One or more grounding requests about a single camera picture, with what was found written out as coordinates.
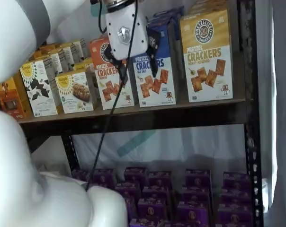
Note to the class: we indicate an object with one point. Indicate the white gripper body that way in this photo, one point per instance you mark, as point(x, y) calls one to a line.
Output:
point(126, 28)

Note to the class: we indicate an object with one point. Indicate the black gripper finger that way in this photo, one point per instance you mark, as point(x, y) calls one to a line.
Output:
point(156, 47)
point(122, 71)

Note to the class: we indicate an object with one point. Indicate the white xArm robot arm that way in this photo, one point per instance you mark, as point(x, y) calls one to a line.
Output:
point(15, 35)

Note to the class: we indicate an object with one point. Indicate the orange cheddar cracker box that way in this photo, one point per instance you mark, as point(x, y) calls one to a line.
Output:
point(109, 94)

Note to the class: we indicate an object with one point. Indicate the Simple Mills almond bar box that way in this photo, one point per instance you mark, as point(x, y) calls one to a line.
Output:
point(74, 94)
point(82, 68)
point(88, 60)

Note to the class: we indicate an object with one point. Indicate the blue sea salt cracker box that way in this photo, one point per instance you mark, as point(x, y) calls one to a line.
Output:
point(176, 14)
point(162, 94)

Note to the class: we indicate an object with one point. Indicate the Simple Mills Sweet Thins box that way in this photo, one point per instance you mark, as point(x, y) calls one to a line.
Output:
point(36, 89)
point(76, 52)
point(85, 47)
point(65, 58)
point(51, 62)

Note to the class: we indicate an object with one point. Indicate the brown wooden shelf board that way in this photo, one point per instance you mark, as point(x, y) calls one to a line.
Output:
point(237, 97)

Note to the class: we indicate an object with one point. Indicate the purple Annie's box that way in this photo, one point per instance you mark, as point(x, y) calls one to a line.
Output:
point(127, 191)
point(235, 196)
point(195, 196)
point(152, 209)
point(193, 212)
point(236, 180)
point(234, 214)
point(160, 180)
point(185, 224)
point(131, 208)
point(80, 174)
point(147, 223)
point(104, 177)
point(197, 178)
point(136, 176)
point(156, 195)

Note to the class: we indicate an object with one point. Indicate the orange brown snack box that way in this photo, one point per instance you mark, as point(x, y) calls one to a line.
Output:
point(11, 99)

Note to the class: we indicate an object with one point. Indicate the black metal shelving rack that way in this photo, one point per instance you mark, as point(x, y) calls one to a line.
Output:
point(157, 120)

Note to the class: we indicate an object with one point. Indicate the white fabric backdrop teal logo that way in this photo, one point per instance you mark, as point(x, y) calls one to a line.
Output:
point(181, 146)

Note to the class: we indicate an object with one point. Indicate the grey white curtain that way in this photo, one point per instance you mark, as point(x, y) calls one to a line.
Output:
point(280, 94)

